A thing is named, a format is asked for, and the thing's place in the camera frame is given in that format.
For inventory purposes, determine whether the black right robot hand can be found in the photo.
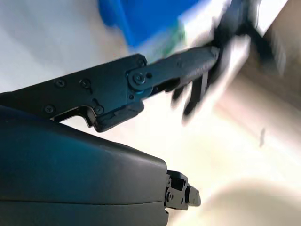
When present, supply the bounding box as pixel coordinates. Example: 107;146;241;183
0;0;285;226

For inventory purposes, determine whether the white green carton box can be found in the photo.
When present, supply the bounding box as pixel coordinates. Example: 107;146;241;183
150;0;251;80

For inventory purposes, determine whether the blue plastic tray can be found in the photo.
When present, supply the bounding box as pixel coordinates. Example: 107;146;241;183
97;0;203;52

